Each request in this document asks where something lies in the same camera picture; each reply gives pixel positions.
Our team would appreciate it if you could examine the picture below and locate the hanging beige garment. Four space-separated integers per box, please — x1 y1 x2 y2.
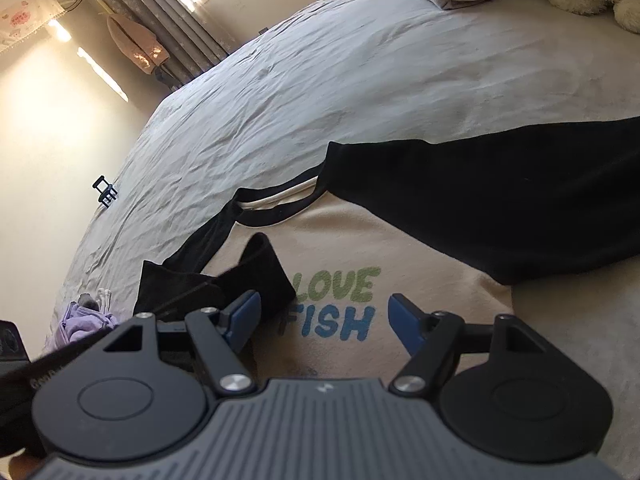
106 12 170 75

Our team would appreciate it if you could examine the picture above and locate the black and beige sweatshirt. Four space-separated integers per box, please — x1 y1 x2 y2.
132 116 640 396

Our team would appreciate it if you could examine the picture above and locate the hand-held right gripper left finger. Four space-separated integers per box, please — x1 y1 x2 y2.
102 290 263 397

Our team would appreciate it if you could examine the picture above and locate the wall poster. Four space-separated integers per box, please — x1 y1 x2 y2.
0 0 65 54

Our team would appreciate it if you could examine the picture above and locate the purple garment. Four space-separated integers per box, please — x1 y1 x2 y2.
54 301 120 348

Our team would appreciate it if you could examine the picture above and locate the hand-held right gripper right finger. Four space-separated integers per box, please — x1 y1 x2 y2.
389 294 551 398

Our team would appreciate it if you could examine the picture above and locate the grey curtain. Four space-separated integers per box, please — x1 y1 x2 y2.
70 0 251 92

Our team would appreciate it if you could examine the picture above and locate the bed with grey sheet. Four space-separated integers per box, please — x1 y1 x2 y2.
42 0 640 480

